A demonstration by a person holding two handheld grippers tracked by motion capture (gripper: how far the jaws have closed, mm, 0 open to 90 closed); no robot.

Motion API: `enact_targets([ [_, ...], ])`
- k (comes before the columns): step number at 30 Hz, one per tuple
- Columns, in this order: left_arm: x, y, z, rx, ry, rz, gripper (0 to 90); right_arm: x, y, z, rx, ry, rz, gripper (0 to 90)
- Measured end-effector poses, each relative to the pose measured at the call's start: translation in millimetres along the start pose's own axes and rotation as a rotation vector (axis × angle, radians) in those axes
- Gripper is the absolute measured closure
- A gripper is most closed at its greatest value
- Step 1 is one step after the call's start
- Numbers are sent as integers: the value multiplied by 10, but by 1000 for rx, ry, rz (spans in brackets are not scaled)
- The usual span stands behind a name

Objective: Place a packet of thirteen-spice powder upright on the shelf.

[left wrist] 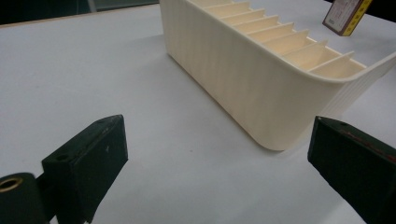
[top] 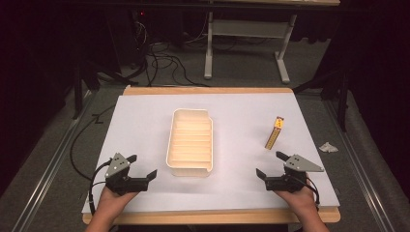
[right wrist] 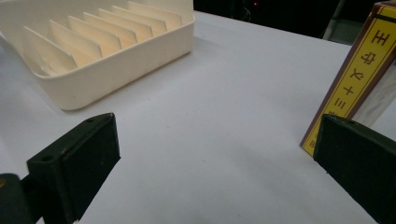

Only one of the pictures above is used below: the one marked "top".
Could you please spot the white paper sheet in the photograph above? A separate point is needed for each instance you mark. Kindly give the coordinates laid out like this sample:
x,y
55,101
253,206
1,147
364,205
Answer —
x,y
232,187

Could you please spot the black computer tower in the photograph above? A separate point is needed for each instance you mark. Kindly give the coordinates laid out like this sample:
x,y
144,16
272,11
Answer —
x,y
127,35

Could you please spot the metal floor rail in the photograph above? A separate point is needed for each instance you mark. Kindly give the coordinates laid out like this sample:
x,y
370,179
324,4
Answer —
x,y
51,167
357,167

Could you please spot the person's left hand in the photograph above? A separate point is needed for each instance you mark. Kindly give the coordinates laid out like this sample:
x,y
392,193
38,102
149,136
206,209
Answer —
x,y
111,203

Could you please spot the slim yellow box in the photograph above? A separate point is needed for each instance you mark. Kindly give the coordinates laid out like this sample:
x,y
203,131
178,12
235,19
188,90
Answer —
x,y
274,133

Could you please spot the person's right hand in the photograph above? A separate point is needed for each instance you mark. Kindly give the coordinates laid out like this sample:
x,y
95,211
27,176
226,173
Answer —
x,y
303,203

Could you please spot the crumpled white paper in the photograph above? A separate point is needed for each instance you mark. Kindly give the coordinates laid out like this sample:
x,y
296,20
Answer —
x,y
328,148

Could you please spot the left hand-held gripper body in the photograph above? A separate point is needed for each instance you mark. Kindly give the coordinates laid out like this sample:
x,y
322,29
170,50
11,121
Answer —
x,y
120,182

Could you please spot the black metal stand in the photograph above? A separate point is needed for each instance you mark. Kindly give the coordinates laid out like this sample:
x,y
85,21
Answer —
x,y
343,96
79,87

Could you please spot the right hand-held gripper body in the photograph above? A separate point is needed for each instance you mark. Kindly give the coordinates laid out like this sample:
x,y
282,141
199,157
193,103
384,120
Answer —
x,y
290,182

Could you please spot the white metal desk frame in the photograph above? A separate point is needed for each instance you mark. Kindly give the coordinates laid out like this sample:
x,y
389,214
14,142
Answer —
x,y
248,29

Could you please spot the cream ridged plastic container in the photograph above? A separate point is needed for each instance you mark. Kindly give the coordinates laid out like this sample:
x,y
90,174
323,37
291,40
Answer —
x,y
190,145

